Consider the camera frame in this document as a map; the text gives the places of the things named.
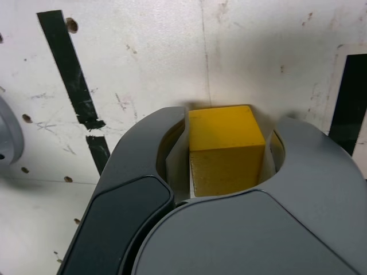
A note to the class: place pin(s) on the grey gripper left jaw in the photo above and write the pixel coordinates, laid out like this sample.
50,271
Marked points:
123,206

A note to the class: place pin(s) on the black tape square outline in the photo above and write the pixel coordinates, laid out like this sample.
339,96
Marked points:
349,100

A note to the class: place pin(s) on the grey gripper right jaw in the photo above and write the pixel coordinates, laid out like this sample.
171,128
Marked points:
258,235

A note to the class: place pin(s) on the yellow cube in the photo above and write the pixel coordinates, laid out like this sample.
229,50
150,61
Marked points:
223,134

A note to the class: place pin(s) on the black tape strip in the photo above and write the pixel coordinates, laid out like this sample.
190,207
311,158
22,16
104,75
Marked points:
71,80

